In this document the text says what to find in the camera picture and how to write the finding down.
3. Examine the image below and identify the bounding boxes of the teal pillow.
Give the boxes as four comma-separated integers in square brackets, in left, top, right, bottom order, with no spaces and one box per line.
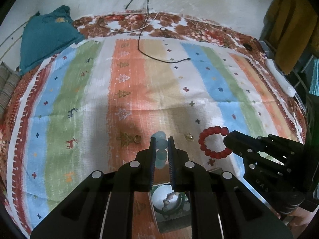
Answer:
[19,5,84,75]

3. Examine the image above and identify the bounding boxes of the white cable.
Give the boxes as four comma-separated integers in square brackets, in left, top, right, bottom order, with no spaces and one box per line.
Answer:
[97,11,160,34]

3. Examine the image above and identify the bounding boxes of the black charging cable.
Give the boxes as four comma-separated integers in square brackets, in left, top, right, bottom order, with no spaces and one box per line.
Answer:
[124,0,191,64]

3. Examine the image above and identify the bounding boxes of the striped colourful bed cloth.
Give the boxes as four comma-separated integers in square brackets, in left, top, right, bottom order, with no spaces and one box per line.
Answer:
[6,37,306,239]

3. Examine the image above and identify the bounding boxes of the mustard yellow hanging cloth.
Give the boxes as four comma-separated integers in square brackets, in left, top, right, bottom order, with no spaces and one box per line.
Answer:
[266,0,318,74]

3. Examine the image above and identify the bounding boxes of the light blue bead bracelet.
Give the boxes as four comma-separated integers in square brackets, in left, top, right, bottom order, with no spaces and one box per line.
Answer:
[151,131,168,169]

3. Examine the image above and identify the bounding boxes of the red floral blanket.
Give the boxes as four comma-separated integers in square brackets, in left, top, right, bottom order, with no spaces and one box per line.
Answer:
[0,11,308,234]

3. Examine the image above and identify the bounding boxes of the gold earring pair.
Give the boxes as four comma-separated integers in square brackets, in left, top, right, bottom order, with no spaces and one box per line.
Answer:
[184,133,194,141]

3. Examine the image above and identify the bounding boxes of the brown striped cushion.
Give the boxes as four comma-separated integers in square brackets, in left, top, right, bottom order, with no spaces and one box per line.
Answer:
[0,62,21,119]

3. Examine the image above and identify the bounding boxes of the dark red bead bracelet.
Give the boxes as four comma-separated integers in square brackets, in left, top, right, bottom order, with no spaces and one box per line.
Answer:
[198,125,233,160]

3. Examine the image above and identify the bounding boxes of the white power strip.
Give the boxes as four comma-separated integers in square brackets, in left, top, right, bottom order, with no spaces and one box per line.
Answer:
[265,58,296,98]

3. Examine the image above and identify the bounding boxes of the green jade bangle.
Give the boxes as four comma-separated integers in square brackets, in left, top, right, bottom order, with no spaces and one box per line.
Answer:
[151,191,186,215]

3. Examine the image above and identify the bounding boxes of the metal tin box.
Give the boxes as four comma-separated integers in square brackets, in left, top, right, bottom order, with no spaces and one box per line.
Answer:
[149,183,191,234]

